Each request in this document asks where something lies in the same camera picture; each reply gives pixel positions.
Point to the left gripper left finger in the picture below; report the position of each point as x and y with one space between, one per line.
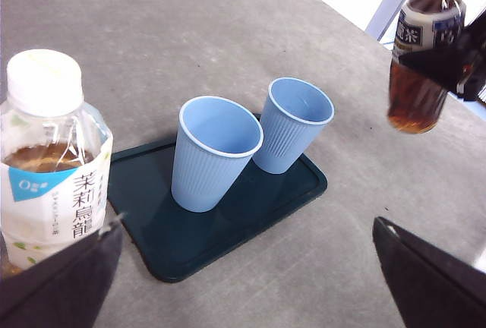
57 290

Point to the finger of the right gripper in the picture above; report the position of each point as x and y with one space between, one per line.
440 66

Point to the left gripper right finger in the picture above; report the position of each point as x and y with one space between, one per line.
436 290

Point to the dark oolong tea bottle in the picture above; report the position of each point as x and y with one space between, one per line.
415 92

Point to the jasmine tea bottle white label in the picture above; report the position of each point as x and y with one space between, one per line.
45 199

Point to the blue ribbed plastic cup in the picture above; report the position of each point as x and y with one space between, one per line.
283 138
205 176

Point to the dark blue rectangular tray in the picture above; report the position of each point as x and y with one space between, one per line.
190 240

